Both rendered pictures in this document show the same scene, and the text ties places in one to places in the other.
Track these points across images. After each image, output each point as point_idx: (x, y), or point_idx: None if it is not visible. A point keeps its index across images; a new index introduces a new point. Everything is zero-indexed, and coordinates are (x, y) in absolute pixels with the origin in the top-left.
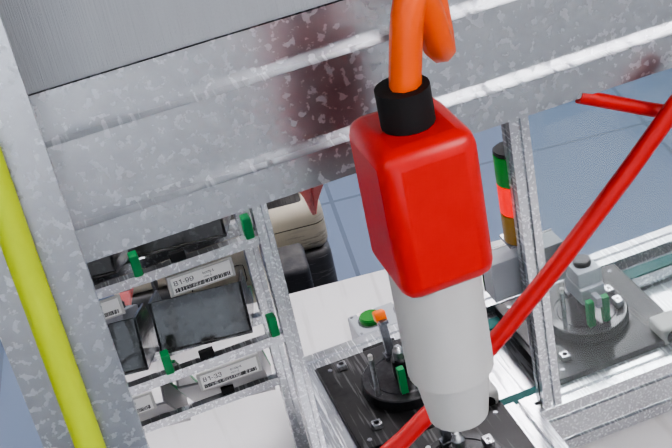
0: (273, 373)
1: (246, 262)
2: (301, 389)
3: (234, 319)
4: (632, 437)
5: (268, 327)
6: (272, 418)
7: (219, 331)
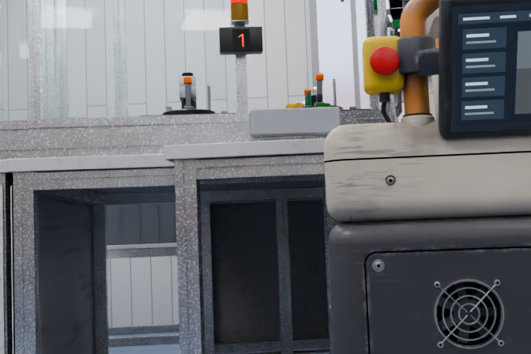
0: None
1: None
2: None
3: (393, 1)
4: None
5: (377, 6)
6: None
7: (401, 4)
